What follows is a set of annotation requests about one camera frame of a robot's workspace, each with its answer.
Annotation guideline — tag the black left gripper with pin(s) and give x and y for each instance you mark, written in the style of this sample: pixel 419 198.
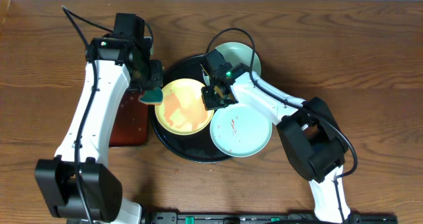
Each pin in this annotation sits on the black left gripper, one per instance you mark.
pixel 156 78

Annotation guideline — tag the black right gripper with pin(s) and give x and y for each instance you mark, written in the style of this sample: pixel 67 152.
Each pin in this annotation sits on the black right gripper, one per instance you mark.
pixel 209 104

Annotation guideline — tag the green orange sponge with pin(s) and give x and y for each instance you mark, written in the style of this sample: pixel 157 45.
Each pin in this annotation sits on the green orange sponge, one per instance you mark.
pixel 152 97

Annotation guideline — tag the yellow plate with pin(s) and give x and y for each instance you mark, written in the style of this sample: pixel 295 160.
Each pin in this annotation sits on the yellow plate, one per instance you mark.
pixel 182 111

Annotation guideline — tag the light blue plate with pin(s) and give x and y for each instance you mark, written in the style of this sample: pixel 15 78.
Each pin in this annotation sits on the light blue plate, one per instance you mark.
pixel 236 53
pixel 240 131

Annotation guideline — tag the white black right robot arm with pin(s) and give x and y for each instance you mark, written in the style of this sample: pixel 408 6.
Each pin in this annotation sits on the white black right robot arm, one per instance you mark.
pixel 313 143

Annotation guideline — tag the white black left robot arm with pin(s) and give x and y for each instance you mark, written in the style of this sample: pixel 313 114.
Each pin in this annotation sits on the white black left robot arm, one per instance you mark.
pixel 76 184

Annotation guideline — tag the black rectangular tray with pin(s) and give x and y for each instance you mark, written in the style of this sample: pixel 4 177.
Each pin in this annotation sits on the black rectangular tray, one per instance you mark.
pixel 131 124

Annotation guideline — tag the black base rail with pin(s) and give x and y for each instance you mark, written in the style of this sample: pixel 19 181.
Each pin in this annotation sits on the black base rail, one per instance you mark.
pixel 295 218

